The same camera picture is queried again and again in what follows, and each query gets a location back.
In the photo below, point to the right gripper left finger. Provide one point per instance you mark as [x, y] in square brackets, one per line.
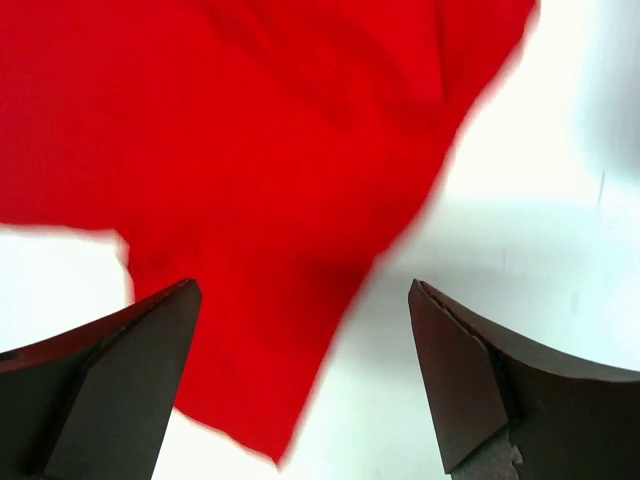
[94, 402]

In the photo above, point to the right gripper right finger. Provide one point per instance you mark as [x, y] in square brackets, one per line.
[506, 407]

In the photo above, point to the red t shirt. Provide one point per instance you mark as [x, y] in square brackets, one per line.
[271, 150]

